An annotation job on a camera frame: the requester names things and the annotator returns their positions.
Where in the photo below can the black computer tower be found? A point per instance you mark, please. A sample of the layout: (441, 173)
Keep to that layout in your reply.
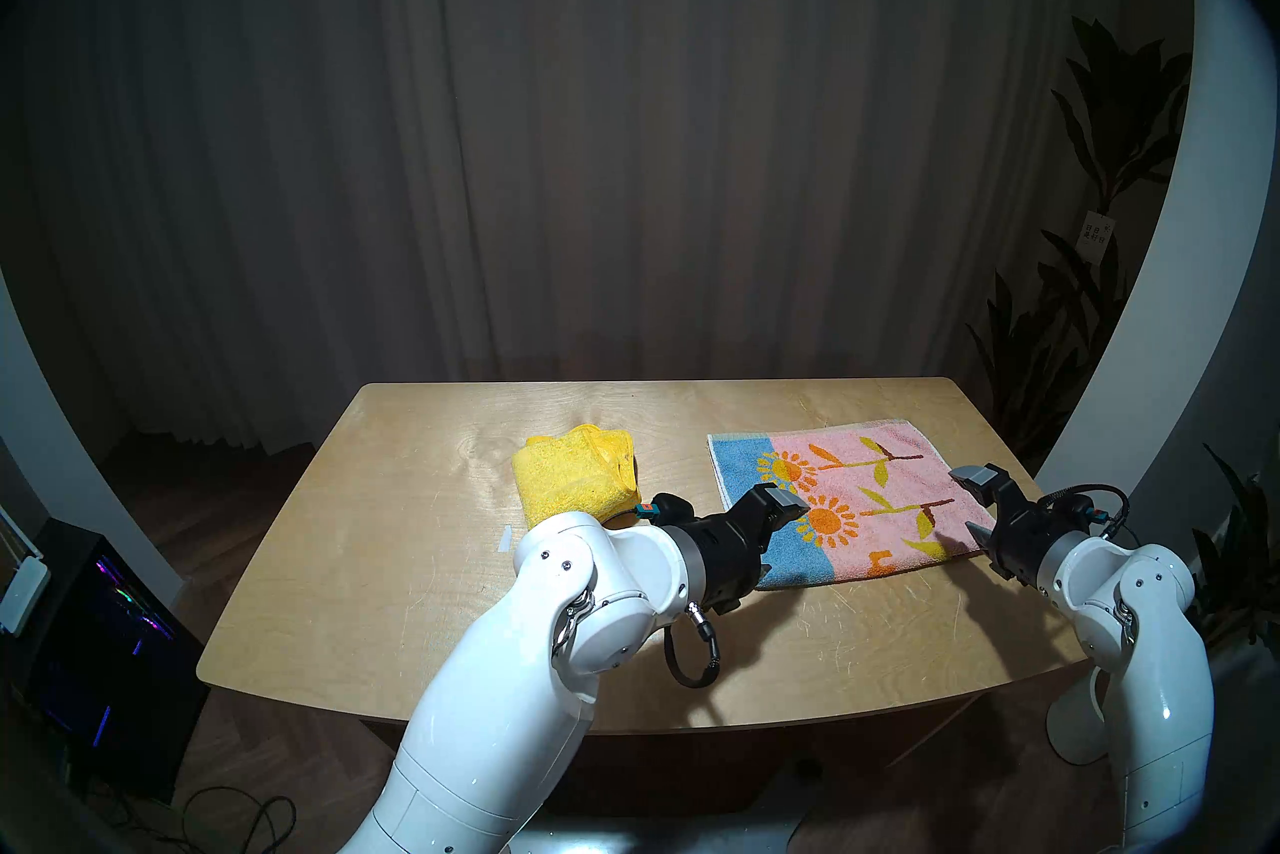
(110, 642)

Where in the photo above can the grey pleated curtain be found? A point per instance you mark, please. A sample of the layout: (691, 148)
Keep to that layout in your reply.
(600, 112)

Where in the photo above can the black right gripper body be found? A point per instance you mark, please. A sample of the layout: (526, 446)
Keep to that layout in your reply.
(1015, 537)

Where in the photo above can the tall dark leafy plant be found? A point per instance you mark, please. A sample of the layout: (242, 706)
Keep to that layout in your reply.
(1110, 112)

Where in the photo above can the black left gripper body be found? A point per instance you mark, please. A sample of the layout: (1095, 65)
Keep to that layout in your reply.
(720, 557)

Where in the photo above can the white round plant pot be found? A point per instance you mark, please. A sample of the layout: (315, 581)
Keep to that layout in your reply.
(1075, 722)

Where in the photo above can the small dark leafy plant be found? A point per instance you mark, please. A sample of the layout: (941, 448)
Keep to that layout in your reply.
(1240, 562)

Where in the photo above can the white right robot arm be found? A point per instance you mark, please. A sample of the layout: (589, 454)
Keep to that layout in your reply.
(1150, 662)

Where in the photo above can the white wall device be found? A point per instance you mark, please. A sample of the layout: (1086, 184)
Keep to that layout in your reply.
(22, 594)

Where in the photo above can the white curved arch panel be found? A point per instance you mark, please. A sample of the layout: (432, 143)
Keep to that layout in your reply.
(60, 462)
(1170, 342)

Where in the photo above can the yellow terry towel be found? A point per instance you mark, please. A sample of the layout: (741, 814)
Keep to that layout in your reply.
(575, 472)

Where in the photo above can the white plant tag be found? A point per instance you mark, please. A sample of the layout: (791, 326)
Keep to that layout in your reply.
(1096, 238)

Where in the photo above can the pink blue sunflower towel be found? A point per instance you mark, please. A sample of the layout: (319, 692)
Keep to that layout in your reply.
(860, 482)

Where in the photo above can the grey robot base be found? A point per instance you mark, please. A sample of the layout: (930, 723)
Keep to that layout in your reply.
(680, 837)

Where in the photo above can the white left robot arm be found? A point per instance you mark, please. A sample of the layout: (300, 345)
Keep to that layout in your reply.
(520, 682)

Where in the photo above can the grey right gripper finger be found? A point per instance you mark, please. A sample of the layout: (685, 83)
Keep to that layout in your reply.
(980, 480)
(980, 537)

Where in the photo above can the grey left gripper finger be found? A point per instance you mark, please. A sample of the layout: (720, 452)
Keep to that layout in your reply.
(775, 507)
(767, 568)

